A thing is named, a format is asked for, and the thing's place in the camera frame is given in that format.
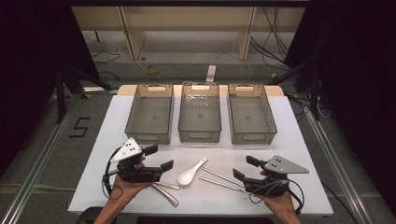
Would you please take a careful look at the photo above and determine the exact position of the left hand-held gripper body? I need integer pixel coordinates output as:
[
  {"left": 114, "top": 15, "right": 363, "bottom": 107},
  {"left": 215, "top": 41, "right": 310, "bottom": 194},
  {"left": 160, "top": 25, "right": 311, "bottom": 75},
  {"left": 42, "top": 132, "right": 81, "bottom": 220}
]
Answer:
[{"left": 110, "top": 137, "right": 163, "bottom": 184}]

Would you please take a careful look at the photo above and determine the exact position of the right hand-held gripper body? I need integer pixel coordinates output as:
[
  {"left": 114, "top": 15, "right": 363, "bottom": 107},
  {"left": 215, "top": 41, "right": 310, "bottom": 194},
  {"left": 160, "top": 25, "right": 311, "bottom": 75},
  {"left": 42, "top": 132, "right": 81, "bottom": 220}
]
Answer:
[{"left": 244, "top": 154, "right": 310, "bottom": 198}]

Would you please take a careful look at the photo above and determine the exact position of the metal chopstick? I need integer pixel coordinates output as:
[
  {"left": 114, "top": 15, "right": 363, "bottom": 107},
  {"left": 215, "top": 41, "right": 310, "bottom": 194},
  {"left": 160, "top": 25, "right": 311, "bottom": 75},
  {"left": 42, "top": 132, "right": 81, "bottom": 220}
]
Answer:
[
  {"left": 197, "top": 175, "right": 255, "bottom": 196},
  {"left": 201, "top": 166, "right": 247, "bottom": 189}
]

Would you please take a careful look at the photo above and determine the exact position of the white ceramic spoon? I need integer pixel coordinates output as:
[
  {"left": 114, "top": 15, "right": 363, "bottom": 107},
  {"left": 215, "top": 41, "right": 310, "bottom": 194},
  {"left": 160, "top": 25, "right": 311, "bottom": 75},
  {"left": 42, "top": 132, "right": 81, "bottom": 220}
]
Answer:
[{"left": 177, "top": 157, "right": 209, "bottom": 187}]

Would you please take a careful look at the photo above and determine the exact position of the metal table knife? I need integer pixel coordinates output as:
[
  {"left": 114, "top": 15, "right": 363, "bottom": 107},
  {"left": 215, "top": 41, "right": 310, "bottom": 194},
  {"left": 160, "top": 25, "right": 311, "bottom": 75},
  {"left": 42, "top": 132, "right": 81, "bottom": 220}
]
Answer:
[{"left": 151, "top": 184, "right": 180, "bottom": 208}]

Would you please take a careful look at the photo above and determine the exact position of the clear grey plastic basket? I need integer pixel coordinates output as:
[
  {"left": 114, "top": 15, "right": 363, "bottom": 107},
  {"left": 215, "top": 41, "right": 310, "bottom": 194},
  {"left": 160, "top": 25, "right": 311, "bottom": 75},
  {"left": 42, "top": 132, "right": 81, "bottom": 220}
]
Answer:
[
  {"left": 124, "top": 83, "right": 175, "bottom": 146},
  {"left": 177, "top": 82, "right": 222, "bottom": 144},
  {"left": 227, "top": 83, "right": 278, "bottom": 146}
]

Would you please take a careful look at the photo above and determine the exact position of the person's left hand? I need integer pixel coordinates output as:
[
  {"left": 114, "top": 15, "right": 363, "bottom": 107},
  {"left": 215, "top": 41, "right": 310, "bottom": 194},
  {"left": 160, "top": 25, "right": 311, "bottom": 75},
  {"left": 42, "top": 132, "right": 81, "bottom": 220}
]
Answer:
[{"left": 108, "top": 173, "right": 156, "bottom": 203}]

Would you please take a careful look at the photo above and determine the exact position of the person's right hand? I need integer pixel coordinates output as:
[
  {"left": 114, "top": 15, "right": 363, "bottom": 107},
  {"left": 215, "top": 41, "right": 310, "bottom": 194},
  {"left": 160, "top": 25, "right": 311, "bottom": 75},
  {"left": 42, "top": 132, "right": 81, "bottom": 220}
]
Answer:
[{"left": 263, "top": 189, "right": 299, "bottom": 217}]

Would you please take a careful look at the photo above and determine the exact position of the black metal stand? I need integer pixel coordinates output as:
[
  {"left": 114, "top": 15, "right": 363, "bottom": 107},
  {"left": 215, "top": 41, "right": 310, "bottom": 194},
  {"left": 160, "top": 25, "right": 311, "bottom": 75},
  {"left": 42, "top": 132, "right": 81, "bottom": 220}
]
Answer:
[
  {"left": 268, "top": 57, "right": 322, "bottom": 121},
  {"left": 54, "top": 63, "right": 113, "bottom": 124}
]

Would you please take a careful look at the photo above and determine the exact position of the white power strip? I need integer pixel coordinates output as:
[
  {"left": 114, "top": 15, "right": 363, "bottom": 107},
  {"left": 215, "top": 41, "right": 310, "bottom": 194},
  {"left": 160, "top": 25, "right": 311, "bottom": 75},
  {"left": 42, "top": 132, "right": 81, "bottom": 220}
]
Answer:
[{"left": 205, "top": 64, "right": 217, "bottom": 83}]

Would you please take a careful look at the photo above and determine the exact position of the black curtain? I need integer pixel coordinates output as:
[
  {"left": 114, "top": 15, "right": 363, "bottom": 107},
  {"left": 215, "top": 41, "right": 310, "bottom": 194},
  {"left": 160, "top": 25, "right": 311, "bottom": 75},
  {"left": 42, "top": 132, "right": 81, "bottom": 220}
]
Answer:
[
  {"left": 283, "top": 0, "right": 396, "bottom": 216},
  {"left": 0, "top": 0, "right": 101, "bottom": 176}
]

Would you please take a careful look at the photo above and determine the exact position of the beige wooden shelf unit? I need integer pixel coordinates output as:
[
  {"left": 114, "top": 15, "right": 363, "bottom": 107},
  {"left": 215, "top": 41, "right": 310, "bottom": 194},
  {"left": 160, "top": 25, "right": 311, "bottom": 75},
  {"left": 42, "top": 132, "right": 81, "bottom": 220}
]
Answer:
[{"left": 71, "top": 6, "right": 306, "bottom": 62}]

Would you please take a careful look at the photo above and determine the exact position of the right hand-held gripper cable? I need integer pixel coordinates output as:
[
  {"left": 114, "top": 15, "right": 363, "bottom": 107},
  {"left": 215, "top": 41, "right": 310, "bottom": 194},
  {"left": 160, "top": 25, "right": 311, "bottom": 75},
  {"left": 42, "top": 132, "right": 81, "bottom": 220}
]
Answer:
[{"left": 247, "top": 178, "right": 305, "bottom": 216}]

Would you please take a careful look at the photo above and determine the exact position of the hand-held gripper cable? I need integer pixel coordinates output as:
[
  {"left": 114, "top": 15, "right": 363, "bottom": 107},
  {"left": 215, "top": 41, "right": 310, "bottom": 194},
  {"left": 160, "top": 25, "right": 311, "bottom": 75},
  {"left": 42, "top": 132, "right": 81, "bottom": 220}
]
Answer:
[
  {"left": 101, "top": 146, "right": 124, "bottom": 200},
  {"left": 247, "top": 178, "right": 305, "bottom": 216}
]

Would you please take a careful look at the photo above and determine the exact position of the left hand-held gripper cable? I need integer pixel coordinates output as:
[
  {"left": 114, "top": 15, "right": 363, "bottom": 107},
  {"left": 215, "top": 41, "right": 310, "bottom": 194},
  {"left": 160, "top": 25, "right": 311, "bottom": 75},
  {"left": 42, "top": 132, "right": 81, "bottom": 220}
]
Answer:
[{"left": 101, "top": 146, "right": 124, "bottom": 200}]

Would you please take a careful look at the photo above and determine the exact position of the aluminium floor rail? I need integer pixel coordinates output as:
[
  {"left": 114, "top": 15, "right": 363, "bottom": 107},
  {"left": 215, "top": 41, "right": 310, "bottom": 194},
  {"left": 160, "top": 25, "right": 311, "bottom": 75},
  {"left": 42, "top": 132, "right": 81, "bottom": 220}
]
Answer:
[
  {"left": 0, "top": 92, "right": 87, "bottom": 224},
  {"left": 303, "top": 108, "right": 375, "bottom": 224}
]

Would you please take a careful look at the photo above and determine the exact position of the yellow coiled cable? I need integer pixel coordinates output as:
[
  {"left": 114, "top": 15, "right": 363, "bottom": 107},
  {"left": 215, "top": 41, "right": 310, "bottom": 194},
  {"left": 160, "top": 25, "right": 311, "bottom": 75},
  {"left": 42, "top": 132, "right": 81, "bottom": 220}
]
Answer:
[{"left": 145, "top": 63, "right": 161, "bottom": 76}]

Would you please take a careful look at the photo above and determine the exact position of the white cable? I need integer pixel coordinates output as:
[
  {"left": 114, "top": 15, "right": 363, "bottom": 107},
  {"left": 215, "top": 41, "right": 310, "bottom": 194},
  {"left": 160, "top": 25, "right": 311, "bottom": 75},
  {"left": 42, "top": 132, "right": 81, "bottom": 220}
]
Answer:
[{"left": 214, "top": 50, "right": 254, "bottom": 85}]

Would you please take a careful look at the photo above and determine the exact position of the thin black floor cable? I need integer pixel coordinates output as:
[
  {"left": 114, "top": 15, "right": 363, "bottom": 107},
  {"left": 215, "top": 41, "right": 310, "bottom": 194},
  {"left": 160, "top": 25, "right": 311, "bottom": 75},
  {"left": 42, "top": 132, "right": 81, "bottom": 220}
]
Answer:
[{"left": 91, "top": 50, "right": 121, "bottom": 80}]

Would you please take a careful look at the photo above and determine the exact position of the bundle of black cables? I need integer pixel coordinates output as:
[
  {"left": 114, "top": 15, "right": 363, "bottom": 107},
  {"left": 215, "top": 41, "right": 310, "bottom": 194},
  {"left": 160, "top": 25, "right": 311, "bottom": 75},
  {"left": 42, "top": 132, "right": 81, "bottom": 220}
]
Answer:
[{"left": 249, "top": 6, "right": 292, "bottom": 72}]

